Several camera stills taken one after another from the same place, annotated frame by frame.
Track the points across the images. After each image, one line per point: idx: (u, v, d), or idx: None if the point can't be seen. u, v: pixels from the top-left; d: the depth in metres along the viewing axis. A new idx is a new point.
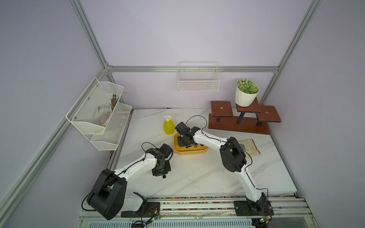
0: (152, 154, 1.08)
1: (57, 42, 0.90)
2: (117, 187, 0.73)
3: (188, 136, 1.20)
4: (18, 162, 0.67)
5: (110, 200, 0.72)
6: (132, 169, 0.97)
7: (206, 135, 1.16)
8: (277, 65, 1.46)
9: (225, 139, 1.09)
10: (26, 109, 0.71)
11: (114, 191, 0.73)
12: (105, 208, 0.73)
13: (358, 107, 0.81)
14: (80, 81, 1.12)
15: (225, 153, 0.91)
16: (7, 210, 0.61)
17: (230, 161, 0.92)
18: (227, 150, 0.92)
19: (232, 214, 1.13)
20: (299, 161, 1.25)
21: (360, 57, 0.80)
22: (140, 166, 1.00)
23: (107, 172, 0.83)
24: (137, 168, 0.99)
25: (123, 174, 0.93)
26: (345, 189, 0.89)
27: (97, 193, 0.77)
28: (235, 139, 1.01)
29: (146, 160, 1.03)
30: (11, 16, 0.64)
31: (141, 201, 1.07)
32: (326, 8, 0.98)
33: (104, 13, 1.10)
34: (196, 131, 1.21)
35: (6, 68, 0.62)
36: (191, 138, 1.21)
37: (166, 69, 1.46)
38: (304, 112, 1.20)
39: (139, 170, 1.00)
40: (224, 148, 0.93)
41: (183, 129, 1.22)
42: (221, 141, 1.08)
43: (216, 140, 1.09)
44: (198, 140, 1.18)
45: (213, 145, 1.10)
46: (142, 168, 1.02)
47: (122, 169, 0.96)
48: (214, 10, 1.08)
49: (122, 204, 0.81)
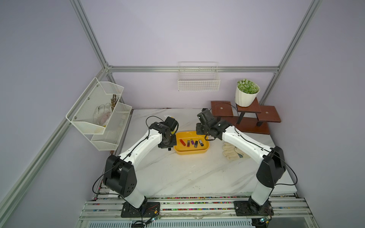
0: (155, 130, 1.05)
1: (57, 42, 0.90)
2: (126, 172, 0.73)
3: (215, 130, 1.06)
4: (18, 162, 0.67)
5: (124, 182, 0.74)
6: (137, 151, 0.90)
7: (242, 136, 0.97)
8: (277, 65, 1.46)
9: (268, 148, 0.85)
10: (26, 109, 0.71)
11: (123, 175, 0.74)
12: (120, 188, 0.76)
13: (358, 107, 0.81)
14: (80, 81, 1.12)
15: (267, 166, 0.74)
16: (7, 211, 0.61)
17: (270, 176, 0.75)
18: (271, 162, 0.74)
19: (232, 214, 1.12)
20: (299, 161, 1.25)
21: (360, 57, 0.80)
22: (145, 144, 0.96)
23: (113, 157, 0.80)
24: (141, 149, 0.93)
25: (129, 157, 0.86)
26: (345, 188, 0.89)
27: (110, 176, 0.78)
28: (280, 148, 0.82)
29: (151, 137, 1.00)
30: (12, 16, 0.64)
31: (142, 199, 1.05)
32: (326, 9, 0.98)
33: (104, 13, 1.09)
34: (227, 128, 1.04)
35: (6, 67, 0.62)
36: (219, 133, 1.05)
37: (166, 69, 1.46)
38: (304, 112, 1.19)
39: (144, 150, 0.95)
40: (267, 159, 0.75)
41: (209, 121, 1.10)
42: (264, 150, 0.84)
43: (255, 147, 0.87)
44: (230, 139, 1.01)
45: (250, 151, 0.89)
46: (147, 147, 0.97)
47: (127, 152, 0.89)
48: (214, 11, 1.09)
49: (135, 185, 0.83)
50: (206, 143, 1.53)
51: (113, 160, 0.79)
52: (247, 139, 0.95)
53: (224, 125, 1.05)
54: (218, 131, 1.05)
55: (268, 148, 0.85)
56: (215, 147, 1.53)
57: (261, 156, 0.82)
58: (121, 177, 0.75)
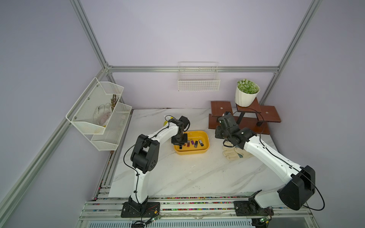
0: (173, 123, 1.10)
1: (57, 42, 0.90)
2: (153, 147, 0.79)
3: (236, 138, 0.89)
4: (18, 162, 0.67)
5: (149, 156, 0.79)
6: (161, 134, 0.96)
7: (268, 149, 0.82)
8: (277, 65, 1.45)
9: (298, 167, 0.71)
10: (26, 109, 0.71)
11: (150, 150, 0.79)
12: (145, 164, 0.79)
13: (358, 106, 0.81)
14: (80, 81, 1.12)
15: (295, 187, 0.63)
16: (7, 210, 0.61)
17: (296, 199, 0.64)
18: (301, 183, 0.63)
19: (232, 214, 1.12)
20: (299, 161, 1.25)
21: (359, 57, 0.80)
22: (167, 131, 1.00)
23: (143, 136, 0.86)
24: (165, 133, 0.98)
25: (155, 137, 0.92)
26: (345, 188, 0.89)
27: (138, 153, 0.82)
28: (312, 169, 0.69)
29: (171, 127, 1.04)
30: (12, 16, 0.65)
31: (145, 195, 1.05)
32: (326, 8, 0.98)
33: (104, 13, 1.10)
34: (251, 137, 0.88)
35: (6, 67, 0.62)
36: (241, 142, 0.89)
37: (166, 69, 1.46)
38: (304, 112, 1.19)
39: (167, 135, 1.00)
40: (295, 179, 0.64)
41: (231, 127, 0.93)
42: (293, 169, 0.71)
43: (283, 163, 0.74)
44: (251, 150, 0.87)
45: (276, 167, 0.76)
46: (168, 134, 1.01)
47: (153, 134, 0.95)
48: (214, 11, 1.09)
49: (155, 164, 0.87)
50: (206, 143, 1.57)
51: (143, 138, 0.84)
52: (273, 153, 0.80)
53: (248, 134, 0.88)
54: (240, 139, 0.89)
55: (298, 168, 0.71)
56: (215, 147, 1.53)
57: (289, 175, 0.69)
58: (149, 152, 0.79)
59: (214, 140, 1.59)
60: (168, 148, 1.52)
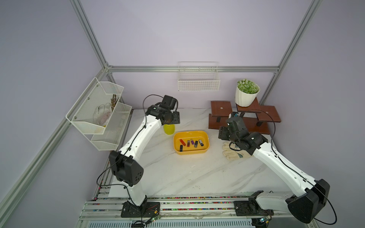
0: (151, 116, 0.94)
1: (57, 42, 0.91)
2: (129, 167, 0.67)
3: (246, 143, 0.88)
4: (18, 162, 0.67)
5: (129, 175, 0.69)
6: (137, 143, 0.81)
7: (280, 159, 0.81)
8: (277, 65, 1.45)
9: (312, 181, 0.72)
10: (26, 109, 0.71)
11: (128, 170, 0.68)
12: (129, 181, 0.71)
13: (359, 106, 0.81)
14: (80, 81, 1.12)
15: (310, 203, 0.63)
16: (7, 210, 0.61)
17: (309, 213, 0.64)
18: (315, 199, 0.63)
19: (232, 214, 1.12)
20: (299, 161, 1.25)
21: (359, 57, 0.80)
22: (144, 134, 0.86)
23: (114, 152, 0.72)
24: (142, 139, 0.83)
25: (129, 151, 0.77)
26: (346, 188, 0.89)
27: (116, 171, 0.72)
28: (326, 183, 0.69)
29: (149, 125, 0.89)
30: (12, 17, 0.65)
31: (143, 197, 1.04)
32: (326, 8, 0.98)
33: (104, 13, 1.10)
34: (262, 144, 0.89)
35: (7, 68, 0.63)
36: (251, 147, 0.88)
37: (166, 69, 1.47)
38: (304, 112, 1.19)
39: (146, 138, 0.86)
40: (310, 194, 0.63)
41: (240, 130, 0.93)
42: (307, 183, 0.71)
43: (297, 176, 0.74)
44: (263, 159, 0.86)
45: (288, 179, 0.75)
46: (147, 137, 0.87)
47: (127, 146, 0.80)
48: (213, 11, 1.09)
49: (143, 174, 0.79)
50: (206, 143, 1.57)
51: (116, 156, 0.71)
52: (286, 164, 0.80)
53: (258, 139, 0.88)
54: (250, 145, 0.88)
55: (312, 181, 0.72)
56: (215, 146, 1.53)
57: (303, 189, 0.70)
58: (127, 170, 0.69)
59: (214, 140, 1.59)
60: (168, 148, 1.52)
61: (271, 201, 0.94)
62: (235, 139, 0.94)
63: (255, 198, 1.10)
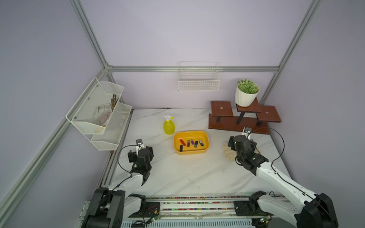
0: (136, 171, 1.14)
1: (57, 41, 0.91)
2: (115, 197, 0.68)
3: (248, 164, 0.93)
4: (18, 162, 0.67)
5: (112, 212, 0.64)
6: (125, 184, 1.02)
7: (280, 175, 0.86)
8: (277, 65, 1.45)
9: (312, 194, 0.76)
10: (27, 108, 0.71)
11: (113, 204, 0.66)
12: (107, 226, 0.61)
13: (359, 106, 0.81)
14: (80, 81, 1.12)
15: (310, 215, 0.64)
16: (7, 211, 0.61)
17: None
18: (315, 212, 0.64)
19: (232, 214, 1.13)
20: (299, 161, 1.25)
21: (360, 57, 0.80)
22: (130, 181, 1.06)
23: (101, 189, 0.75)
24: (129, 183, 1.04)
25: (117, 188, 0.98)
26: (345, 188, 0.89)
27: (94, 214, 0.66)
28: (327, 196, 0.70)
29: (135, 176, 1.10)
30: (12, 16, 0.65)
31: (139, 201, 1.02)
32: (326, 8, 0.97)
33: (104, 13, 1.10)
34: (263, 163, 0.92)
35: (7, 67, 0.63)
36: (253, 168, 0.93)
37: (166, 69, 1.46)
38: (304, 112, 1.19)
39: (130, 185, 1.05)
40: (309, 206, 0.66)
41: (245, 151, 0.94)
42: (307, 196, 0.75)
43: (296, 190, 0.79)
44: (264, 176, 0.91)
45: (289, 194, 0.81)
46: (132, 185, 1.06)
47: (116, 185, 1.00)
48: (213, 11, 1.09)
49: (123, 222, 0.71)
50: (206, 143, 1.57)
51: (102, 192, 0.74)
52: (286, 179, 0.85)
53: (260, 160, 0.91)
54: (252, 166, 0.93)
55: (312, 194, 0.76)
56: (215, 146, 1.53)
57: (302, 202, 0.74)
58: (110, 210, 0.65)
59: (214, 140, 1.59)
60: (168, 148, 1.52)
61: (273, 206, 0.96)
62: (240, 157, 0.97)
63: (257, 199, 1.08)
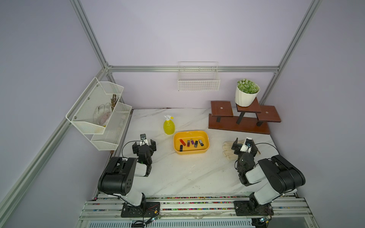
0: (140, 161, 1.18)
1: (57, 41, 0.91)
2: (130, 160, 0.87)
3: (243, 179, 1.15)
4: (17, 162, 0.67)
5: (127, 170, 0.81)
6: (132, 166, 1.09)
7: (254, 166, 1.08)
8: (277, 65, 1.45)
9: None
10: (26, 109, 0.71)
11: (128, 166, 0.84)
12: (121, 177, 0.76)
13: (359, 106, 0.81)
14: (79, 81, 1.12)
15: (262, 163, 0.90)
16: (7, 210, 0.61)
17: (270, 173, 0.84)
18: (265, 160, 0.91)
19: (232, 214, 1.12)
20: (299, 161, 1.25)
21: (360, 57, 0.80)
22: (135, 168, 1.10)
23: (114, 158, 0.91)
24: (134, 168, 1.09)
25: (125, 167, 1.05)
26: (345, 188, 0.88)
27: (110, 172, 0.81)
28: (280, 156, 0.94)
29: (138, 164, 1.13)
30: (11, 17, 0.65)
31: (141, 196, 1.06)
32: (325, 9, 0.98)
33: (104, 14, 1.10)
34: None
35: (6, 67, 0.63)
36: (246, 183, 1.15)
37: (166, 69, 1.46)
38: (304, 112, 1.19)
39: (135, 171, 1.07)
40: (262, 159, 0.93)
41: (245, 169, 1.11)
42: None
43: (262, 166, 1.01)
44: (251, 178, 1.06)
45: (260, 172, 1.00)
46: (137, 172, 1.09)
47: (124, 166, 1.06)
48: (213, 11, 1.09)
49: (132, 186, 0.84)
50: (206, 143, 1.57)
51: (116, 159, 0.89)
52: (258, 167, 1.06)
53: None
54: (245, 181, 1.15)
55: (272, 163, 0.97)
56: (215, 146, 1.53)
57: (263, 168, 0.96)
58: (123, 173, 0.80)
59: (214, 140, 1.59)
60: (168, 148, 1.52)
61: (267, 192, 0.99)
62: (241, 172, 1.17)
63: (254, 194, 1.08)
